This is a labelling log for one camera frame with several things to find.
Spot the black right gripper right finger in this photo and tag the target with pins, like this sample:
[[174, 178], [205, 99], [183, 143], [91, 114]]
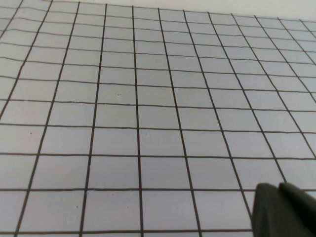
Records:
[[302, 209]]

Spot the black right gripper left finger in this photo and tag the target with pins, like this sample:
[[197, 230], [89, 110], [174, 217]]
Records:
[[267, 212]]

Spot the white grid mat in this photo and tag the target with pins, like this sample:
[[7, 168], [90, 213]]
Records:
[[148, 111]]

